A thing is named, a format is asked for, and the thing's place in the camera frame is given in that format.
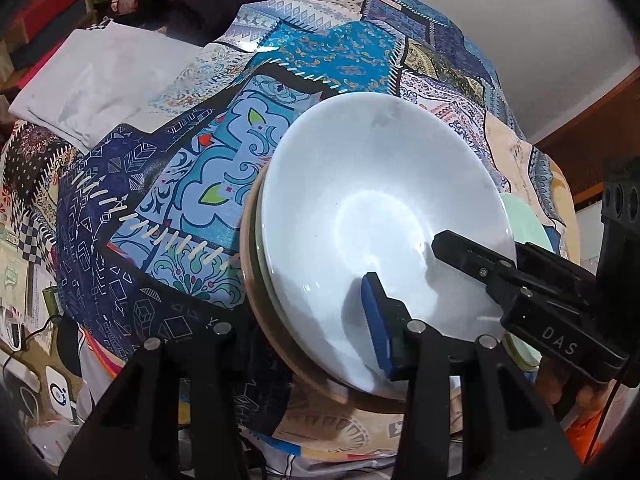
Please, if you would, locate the pale green plate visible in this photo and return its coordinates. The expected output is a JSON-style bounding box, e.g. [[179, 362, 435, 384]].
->
[[497, 192, 556, 368]]

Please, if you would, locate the person's right hand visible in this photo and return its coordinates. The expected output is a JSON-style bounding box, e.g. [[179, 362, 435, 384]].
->
[[537, 357, 621, 433]]

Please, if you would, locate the pink bowl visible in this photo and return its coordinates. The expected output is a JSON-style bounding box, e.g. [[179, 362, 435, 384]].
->
[[239, 175, 401, 413]]

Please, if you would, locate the red box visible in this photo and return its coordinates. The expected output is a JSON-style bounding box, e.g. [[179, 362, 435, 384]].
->
[[0, 0, 91, 46]]

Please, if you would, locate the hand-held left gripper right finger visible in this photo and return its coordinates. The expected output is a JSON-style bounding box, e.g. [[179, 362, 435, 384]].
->
[[361, 271, 586, 480]]

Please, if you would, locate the patchwork bedspread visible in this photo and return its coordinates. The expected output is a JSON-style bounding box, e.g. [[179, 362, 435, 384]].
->
[[0, 0, 576, 480]]

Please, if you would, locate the white bowl with black dots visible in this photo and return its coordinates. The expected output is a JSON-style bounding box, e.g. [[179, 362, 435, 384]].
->
[[260, 92, 517, 401]]

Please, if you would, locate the white device with blue ring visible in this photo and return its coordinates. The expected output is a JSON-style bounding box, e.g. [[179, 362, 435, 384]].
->
[[45, 365, 77, 412]]

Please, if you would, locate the pile of black clothes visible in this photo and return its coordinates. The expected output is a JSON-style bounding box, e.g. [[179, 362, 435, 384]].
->
[[140, 0, 316, 48]]

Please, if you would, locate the white folded cloth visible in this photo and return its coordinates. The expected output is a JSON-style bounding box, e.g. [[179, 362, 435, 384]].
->
[[9, 27, 211, 151]]

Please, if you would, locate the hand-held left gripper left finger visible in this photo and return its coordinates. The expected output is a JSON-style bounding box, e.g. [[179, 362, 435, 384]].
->
[[57, 322, 251, 480]]

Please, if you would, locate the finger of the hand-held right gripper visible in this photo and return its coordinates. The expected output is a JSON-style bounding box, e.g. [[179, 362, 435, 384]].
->
[[515, 241, 599, 303], [431, 230, 521, 292]]

